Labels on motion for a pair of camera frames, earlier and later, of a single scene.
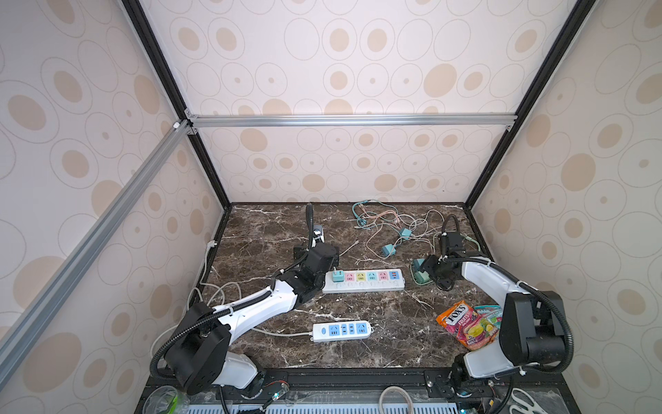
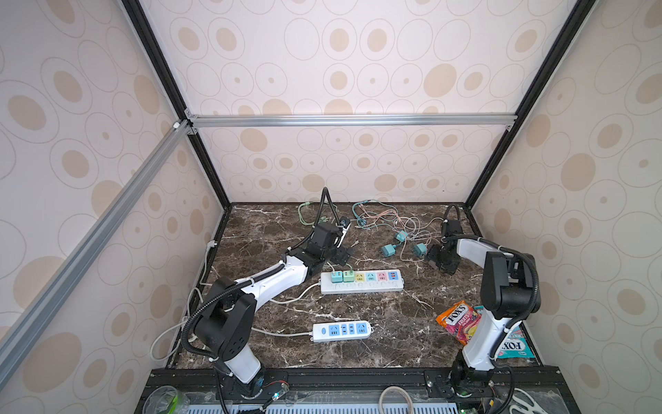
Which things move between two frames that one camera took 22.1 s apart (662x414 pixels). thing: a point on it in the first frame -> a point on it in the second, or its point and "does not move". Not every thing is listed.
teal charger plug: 420,277 -> 420,249
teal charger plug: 338,276 does not move
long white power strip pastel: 365,281 does not move
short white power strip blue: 333,331 does not move
